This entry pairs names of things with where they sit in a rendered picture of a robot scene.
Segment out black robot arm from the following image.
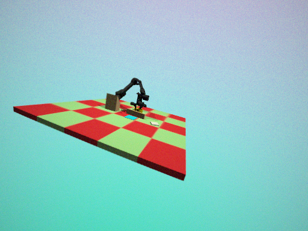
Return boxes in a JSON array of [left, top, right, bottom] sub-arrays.
[[115, 77, 149, 107]]

